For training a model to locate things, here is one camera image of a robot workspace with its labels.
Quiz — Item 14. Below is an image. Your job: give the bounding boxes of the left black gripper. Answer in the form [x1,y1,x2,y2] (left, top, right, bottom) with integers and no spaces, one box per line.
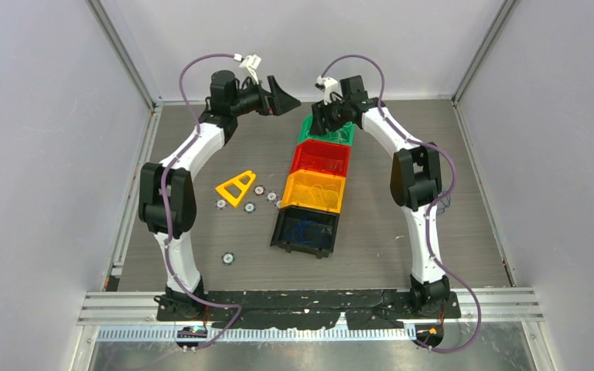
[230,77,299,118]

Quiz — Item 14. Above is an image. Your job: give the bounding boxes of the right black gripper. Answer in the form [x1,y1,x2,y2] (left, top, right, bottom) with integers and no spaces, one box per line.
[309,94,350,137]

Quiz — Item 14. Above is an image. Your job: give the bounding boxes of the white wire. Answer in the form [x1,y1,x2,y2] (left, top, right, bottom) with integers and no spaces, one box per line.
[323,125,354,145]

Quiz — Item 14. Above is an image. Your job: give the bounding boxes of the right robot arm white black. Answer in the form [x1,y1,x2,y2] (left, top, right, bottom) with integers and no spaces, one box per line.
[310,76,450,318]

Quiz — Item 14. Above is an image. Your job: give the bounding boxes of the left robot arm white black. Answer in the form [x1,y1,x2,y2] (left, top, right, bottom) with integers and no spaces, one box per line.
[138,70,301,320]

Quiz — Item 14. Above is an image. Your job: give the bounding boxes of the green plastic bin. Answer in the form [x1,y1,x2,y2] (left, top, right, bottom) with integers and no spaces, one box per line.
[297,114,356,146]

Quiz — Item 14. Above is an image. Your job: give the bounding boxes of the red plastic bin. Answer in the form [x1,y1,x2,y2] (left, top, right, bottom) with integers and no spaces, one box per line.
[290,139,352,177]

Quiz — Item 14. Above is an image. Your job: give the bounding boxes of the yellow plastic bin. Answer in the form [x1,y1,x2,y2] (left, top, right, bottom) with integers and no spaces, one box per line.
[281,170,347,213]

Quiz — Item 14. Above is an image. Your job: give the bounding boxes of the round disc red centre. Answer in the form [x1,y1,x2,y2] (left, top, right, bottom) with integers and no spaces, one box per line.
[254,185,266,196]

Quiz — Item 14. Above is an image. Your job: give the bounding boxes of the yellow triangular plastic piece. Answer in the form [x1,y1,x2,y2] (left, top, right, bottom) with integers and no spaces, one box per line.
[215,170,257,208]

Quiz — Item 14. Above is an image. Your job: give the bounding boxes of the round disc middle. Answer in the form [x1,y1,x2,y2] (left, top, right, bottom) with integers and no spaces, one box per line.
[266,192,278,203]

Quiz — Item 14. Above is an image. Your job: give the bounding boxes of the round disc lower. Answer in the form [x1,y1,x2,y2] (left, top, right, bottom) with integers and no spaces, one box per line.
[244,202,256,213]

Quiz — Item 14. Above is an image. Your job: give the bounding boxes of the black plastic bin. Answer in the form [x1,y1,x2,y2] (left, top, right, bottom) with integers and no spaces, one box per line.
[270,206,340,259]

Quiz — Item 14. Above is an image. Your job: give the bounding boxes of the lone round disc front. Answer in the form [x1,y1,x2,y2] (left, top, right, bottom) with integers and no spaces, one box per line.
[221,253,235,265]

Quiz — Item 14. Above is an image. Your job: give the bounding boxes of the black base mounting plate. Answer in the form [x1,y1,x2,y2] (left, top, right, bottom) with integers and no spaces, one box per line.
[154,289,461,330]

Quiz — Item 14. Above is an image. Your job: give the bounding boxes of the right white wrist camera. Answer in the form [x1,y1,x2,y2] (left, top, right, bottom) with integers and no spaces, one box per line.
[315,76,340,105]

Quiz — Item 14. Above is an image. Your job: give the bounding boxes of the aluminium frame rail front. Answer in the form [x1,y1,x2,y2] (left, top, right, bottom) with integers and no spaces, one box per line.
[77,291,544,342]

